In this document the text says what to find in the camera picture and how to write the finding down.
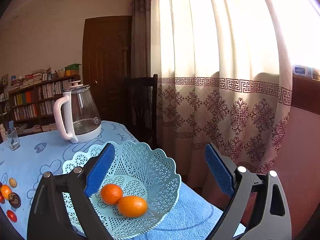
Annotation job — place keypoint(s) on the brown wooden door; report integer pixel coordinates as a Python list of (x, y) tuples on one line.
[(107, 62)]

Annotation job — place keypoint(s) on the dark passion fruit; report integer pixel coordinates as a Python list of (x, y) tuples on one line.
[(14, 200)]

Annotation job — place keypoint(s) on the clear drinking glass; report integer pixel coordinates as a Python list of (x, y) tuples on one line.
[(12, 140)]

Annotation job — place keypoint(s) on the green box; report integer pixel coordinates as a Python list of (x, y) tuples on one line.
[(73, 67)]

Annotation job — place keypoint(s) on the small wooden shelf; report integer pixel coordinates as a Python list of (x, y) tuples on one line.
[(3, 100)]

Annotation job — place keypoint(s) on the small yellow fruit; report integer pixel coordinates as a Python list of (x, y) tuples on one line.
[(13, 182)]

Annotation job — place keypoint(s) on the pile of books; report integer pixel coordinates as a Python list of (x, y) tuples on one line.
[(27, 80)]

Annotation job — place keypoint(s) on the cream patterned curtain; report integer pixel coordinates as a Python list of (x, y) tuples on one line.
[(212, 55)]

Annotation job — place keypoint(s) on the oval orange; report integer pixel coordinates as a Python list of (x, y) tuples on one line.
[(132, 206)]

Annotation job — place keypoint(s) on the dark wooden chair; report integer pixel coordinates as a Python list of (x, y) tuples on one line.
[(140, 100)]

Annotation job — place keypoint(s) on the round orange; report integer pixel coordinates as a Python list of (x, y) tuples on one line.
[(111, 193), (5, 191)]

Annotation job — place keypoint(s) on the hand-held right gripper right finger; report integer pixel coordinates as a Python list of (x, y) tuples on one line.
[(220, 170)]

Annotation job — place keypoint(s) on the blue heart print tablecloth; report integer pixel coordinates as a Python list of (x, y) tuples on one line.
[(45, 160)]

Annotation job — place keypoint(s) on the light blue plastic lattice basket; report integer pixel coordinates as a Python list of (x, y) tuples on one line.
[(150, 170)]

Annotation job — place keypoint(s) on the beige jar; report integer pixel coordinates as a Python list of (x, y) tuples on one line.
[(60, 73)]

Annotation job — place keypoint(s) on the brown wooden panel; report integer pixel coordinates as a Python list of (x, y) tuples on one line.
[(307, 92)]

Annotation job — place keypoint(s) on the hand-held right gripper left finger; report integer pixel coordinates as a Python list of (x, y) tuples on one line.
[(100, 170)]

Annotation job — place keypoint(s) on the blue and white box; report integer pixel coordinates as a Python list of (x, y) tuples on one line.
[(301, 70)]

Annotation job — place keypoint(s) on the blue card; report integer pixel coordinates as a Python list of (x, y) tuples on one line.
[(10, 124)]

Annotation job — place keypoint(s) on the wooden bookshelf with books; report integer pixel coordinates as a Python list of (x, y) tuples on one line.
[(27, 97)]

